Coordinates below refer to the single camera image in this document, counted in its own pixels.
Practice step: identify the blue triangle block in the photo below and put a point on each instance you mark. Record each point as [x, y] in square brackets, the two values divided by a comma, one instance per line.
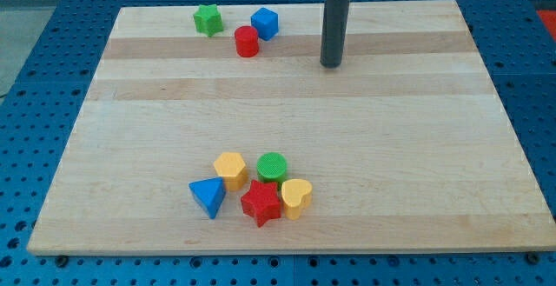
[209, 194]

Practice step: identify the red cylinder block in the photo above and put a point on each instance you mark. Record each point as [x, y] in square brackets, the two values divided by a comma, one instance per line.
[246, 41]

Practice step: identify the red star block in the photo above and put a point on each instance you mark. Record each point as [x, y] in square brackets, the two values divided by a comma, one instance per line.
[261, 202]

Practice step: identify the green star block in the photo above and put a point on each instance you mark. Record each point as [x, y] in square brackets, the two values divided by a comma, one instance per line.
[208, 20]

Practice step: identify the yellow heart block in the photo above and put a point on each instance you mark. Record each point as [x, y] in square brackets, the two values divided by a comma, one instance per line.
[296, 195]

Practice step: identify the yellow hexagon block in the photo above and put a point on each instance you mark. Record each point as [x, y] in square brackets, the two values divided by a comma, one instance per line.
[231, 167]

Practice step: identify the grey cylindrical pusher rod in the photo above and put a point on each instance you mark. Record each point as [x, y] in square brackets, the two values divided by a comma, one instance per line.
[334, 26]

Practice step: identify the blue cube block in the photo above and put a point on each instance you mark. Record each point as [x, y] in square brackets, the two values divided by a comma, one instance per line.
[266, 22]

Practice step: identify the green cylinder block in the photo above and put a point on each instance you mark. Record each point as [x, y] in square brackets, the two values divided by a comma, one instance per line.
[272, 167]

